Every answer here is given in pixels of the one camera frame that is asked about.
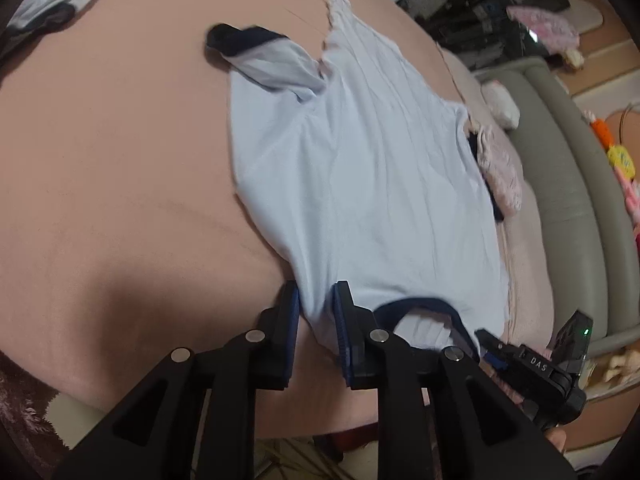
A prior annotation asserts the pale pink knit blanket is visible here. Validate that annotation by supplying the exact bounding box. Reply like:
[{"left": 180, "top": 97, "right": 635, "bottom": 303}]
[{"left": 435, "top": 45, "right": 557, "bottom": 356}]

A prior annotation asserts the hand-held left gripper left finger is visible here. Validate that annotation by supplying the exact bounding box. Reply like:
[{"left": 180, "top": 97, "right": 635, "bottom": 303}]
[{"left": 52, "top": 282, "right": 301, "bottom": 480}]

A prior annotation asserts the yellow toy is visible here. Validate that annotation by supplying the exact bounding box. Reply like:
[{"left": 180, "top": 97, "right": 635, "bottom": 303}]
[{"left": 607, "top": 145, "right": 634, "bottom": 179}]

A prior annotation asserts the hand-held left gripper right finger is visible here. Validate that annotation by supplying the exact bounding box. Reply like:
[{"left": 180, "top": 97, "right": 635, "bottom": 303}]
[{"left": 334, "top": 295, "right": 576, "bottom": 480}]

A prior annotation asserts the grey-green sofa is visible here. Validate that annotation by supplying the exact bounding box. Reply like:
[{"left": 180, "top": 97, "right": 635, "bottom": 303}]
[{"left": 472, "top": 57, "right": 638, "bottom": 357}]

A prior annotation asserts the gold wire rack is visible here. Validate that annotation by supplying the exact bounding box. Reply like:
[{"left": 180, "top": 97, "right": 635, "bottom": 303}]
[{"left": 262, "top": 437, "right": 326, "bottom": 480}]

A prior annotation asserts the white rolled cloth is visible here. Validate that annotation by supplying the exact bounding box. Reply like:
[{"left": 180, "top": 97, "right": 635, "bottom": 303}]
[{"left": 481, "top": 80, "right": 521, "bottom": 129}]

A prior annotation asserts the pink floral cloth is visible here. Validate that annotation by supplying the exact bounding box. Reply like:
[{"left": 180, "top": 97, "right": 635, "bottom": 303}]
[{"left": 506, "top": 5, "right": 581, "bottom": 56}]

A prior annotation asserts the pale floral garment navy trim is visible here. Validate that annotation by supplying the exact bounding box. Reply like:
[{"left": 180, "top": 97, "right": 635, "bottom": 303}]
[{"left": 467, "top": 120, "right": 524, "bottom": 223}]

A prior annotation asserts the fuzzy rug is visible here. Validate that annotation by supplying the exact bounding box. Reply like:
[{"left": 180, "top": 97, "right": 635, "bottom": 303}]
[{"left": 0, "top": 350, "right": 66, "bottom": 467}]

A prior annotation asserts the orange toy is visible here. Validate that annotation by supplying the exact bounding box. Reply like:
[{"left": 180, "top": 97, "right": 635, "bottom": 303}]
[{"left": 590, "top": 117, "right": 614, "bottom": 149}]

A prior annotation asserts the bed with pink sheet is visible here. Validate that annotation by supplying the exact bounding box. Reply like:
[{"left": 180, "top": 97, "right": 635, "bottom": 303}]
[{"left": 0, "top": 0, "right": 556, "bottom": 441}]

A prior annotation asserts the dark cabinet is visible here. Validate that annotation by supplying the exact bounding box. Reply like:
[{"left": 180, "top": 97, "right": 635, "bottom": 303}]
[{"left": 395, "top": 0, "right": 571, "bottom": 73}]

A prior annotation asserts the person's right hand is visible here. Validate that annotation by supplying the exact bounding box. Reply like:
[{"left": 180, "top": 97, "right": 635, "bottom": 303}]
[{"left": 544, "top": 427, "right": 569, "bottom": 457}]

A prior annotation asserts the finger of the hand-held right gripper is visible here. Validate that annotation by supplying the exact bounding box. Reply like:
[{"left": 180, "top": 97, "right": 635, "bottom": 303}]
[{"left": 475, "top": 329, "right": 507, "bottom": 367}]

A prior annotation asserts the light blue shirt navy collar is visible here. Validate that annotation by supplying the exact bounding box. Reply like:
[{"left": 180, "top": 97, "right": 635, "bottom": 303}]
[{"left": 206, "top": 0, "right": 511, "bottom": 361}]

